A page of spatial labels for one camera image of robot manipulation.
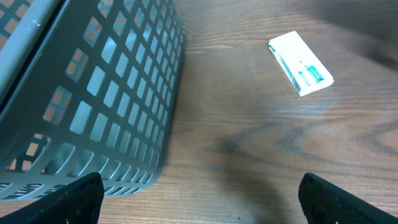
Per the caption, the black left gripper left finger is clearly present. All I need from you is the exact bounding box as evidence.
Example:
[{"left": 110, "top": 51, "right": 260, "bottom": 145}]
[{"left": 1, "top": 172, "right": 104, "bottom": 224}]

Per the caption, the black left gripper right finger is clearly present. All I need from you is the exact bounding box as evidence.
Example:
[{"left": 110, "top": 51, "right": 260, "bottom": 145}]
[{"left": 298, "top": 172, "right": 397, "bottom": 224}]

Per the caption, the dark grey plastic basket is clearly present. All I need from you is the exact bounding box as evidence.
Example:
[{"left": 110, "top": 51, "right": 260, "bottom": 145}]
[{"left": 1, "top": 0, "right": 185, "bottom": 201}]

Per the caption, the white blue medicine box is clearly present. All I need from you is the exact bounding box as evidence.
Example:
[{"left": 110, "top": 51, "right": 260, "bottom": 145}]
[{"left": 269, "top": 31, "right": 334, "bottom": 96}]

